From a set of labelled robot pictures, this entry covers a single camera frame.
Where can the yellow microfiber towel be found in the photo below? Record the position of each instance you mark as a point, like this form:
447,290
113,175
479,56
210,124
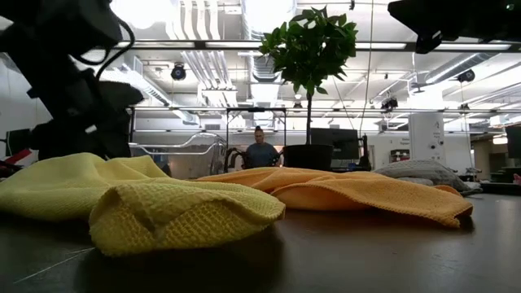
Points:
142,203

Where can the light grey microfiber towel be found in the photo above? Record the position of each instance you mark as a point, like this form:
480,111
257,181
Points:
427,171

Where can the orange microfiber towel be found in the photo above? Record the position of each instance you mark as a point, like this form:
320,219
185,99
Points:
366,195

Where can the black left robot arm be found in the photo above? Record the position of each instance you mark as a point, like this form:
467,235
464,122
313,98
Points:
49,20

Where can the black computer monitor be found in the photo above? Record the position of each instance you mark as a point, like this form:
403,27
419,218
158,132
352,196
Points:
18,142
513,142
338,142

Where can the red slanted object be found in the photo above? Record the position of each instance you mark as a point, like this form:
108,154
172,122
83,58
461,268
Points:
20,156

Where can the white cylindrical column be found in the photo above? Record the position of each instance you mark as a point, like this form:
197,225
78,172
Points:
427,136

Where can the black overhead crossbar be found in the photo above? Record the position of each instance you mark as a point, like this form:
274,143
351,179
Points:
199,45

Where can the green potted plant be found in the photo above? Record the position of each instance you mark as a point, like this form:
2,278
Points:
309,49

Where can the person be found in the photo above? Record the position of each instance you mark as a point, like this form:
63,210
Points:
260,154

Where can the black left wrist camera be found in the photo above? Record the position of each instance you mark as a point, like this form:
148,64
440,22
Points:
120,94

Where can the black ceiling camera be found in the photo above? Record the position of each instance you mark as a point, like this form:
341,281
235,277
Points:
466,76
178,72

